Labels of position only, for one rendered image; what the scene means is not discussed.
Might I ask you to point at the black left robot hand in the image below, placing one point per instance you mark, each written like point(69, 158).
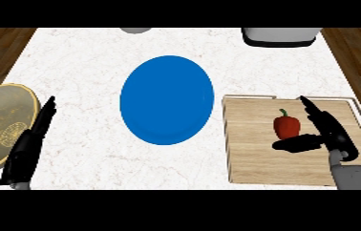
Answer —
point(29, 145)

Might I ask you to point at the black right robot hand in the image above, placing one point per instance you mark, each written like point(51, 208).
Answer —
point(329, 130)

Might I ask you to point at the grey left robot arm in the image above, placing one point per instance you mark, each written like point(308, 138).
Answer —
point(21, 186)

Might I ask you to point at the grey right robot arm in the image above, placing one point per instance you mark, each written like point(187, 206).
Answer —
point(345, 174)

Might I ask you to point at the round golden patterned tray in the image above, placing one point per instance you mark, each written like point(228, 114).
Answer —
point(12, 120)

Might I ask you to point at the red bell pepper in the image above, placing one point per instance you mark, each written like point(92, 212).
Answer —
point(286, 127)

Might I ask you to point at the pale wooden tray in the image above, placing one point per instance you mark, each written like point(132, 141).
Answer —
point(264, 152)

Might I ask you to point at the blue oval plate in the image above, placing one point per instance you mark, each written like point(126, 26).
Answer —
point(166, 100)

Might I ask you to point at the white appliance with black base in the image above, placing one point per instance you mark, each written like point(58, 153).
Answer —
point(282, 36)

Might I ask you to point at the grey round object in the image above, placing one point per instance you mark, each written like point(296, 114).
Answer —
point(135, 30)

